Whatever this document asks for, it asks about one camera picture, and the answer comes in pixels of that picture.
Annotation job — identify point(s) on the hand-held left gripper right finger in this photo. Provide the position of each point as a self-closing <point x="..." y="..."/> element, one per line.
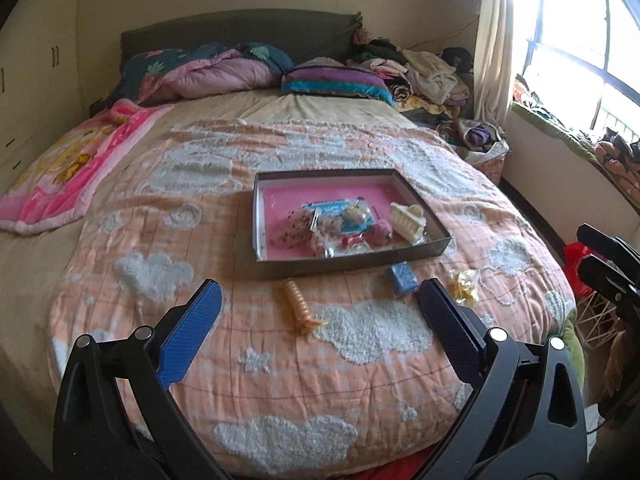
<point x="452" y="332"/>

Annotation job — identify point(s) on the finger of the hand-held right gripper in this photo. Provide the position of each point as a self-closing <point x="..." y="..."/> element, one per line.
<point x="610" y="247"/>
<point x="610" y="280"/>

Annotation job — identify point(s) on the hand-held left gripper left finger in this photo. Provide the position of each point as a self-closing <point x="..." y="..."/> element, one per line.
<point x="192" y="327"/>

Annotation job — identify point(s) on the cream hair claw clip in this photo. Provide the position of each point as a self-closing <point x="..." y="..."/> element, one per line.
<point x="407" y="225"/>

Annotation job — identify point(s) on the pink hair scrunchie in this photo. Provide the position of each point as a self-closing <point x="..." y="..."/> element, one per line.
<point x="380" y="235"/>

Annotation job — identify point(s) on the grey cardboard box tray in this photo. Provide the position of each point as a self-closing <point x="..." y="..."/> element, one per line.
<point x="350" y="262"/>

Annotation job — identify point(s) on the red plastic bag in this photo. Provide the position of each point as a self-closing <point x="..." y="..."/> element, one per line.
<point x="575" y="260"/>

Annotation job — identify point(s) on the yellow ribbon bow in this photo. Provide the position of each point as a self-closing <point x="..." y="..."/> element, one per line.
<point x="462" y="285"/>

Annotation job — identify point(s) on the small blue box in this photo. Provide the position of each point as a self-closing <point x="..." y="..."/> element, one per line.
<point x="402" y="280"/>

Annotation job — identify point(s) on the green blanket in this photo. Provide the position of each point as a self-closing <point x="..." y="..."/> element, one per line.
<point x="575" y="350"/>

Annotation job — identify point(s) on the peach cloud pattern quilt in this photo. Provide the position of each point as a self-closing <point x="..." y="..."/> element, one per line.
<point x="200" y="240"/>

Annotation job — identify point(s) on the clothes on windowsill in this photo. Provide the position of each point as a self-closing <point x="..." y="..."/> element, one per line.
<point x="615" y="152"/>

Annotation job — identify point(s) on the red floral cloth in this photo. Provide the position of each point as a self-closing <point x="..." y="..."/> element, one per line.
<point x="390" y="470"/>

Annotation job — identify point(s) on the basket of clothes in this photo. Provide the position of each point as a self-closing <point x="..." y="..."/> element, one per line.
<point x="475" y="137"/>

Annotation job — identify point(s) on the pink cartoon blanket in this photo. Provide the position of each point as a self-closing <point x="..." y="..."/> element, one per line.
<point x="75" y="160"/>

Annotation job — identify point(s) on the window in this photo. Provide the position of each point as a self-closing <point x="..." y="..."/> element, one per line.
<point x="565" y="20"/>

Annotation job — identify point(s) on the cream curtain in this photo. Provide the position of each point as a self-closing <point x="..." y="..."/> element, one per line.
<point x="492" y="35"/>

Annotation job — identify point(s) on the pile of clothes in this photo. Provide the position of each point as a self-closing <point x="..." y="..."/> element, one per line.
<point x="425" y="75"/>

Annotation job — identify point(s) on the dark blue pink comforter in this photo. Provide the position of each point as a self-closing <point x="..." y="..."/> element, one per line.
<point x="210" y="72"/>

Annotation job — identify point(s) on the purple teal striped pillow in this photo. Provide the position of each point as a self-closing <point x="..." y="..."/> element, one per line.
<point x="335" y="80"/>

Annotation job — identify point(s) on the cream wardrobe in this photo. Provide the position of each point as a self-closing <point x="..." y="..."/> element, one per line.
<point x="35" y="85"/>

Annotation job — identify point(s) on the dark grey headboard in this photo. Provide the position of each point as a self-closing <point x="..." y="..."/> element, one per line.
<point x="225" y="27"/>

